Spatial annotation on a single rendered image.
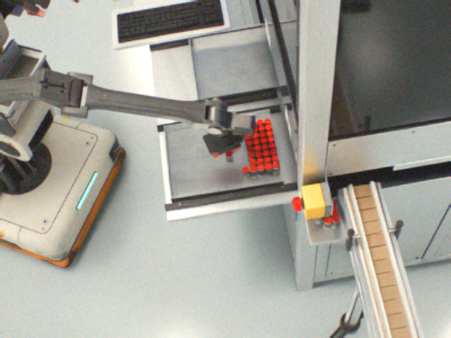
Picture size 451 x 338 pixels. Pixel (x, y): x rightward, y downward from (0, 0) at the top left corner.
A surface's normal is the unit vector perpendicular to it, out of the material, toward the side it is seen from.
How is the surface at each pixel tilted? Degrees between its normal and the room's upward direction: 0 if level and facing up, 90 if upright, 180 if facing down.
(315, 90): 90
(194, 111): 28
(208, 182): 0
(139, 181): 0
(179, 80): 0
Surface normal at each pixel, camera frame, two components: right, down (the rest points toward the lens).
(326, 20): 0.14, 0.86
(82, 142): -0.09, -0.47
